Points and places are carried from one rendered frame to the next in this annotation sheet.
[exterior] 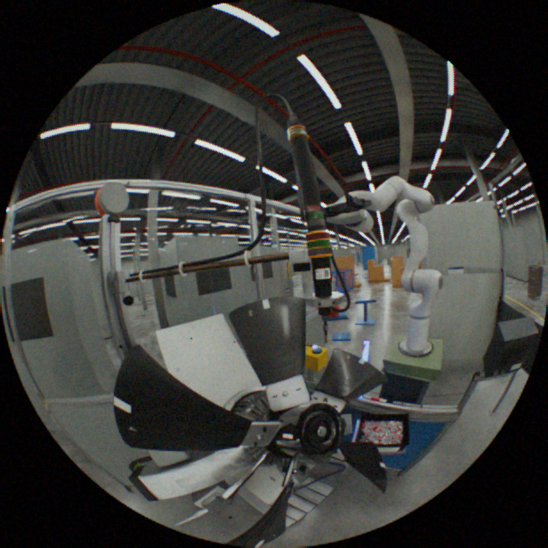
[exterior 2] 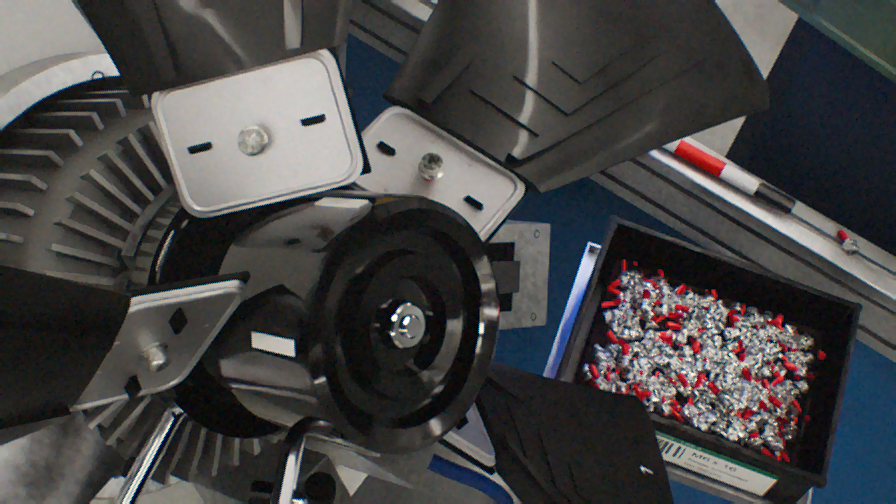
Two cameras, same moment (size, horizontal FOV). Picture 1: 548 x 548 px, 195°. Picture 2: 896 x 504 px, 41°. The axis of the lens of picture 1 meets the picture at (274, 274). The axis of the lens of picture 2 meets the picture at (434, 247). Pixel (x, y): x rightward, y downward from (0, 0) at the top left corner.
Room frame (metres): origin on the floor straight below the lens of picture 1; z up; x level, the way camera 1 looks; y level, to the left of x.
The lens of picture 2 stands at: (-0.06, 0.03, 1.71)
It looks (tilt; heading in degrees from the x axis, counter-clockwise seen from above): 59 degrees down; 340
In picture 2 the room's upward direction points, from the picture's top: 10 degrees clockwise
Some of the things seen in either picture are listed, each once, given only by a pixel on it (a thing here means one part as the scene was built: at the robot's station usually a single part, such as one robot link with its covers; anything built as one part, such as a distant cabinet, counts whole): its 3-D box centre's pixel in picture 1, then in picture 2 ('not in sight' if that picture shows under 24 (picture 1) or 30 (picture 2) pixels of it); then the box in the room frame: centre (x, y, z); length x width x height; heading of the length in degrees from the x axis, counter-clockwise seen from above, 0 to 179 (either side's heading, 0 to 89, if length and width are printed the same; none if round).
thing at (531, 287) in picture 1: (535, 282); not in sight; (-0.34, -7.20, 0.45); 0.68 x 0.47 x 0.90; 143
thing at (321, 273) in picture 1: (310, 193); not in sight; (0.28, -0.09, 1.65); 0.04 x 0.04 x 0.46
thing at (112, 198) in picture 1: (112, 200); not in sight; (0.42, 0.62, 1.88); 0.16 x 0.07 x 0.16; 169
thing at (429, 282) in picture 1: (425, 294); not in sight; (0.55, -0.73, 1.31); 0.19 x 0.12 x 0.24; 10
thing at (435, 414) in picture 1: (377, 406); (707, 199); (0.46, -0.41, 0.82); 0.90 x 0.04 x 0.08; 44
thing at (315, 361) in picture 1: (310, 357); not in sight; (0.74, -0.14, 1.02); 0.16 x 0.10 x 0.11; 44
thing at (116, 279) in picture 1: (121, 281); not in sight; (0.40, 0.53, 1.54); 0.10 x 0.07 x 0.09; 79
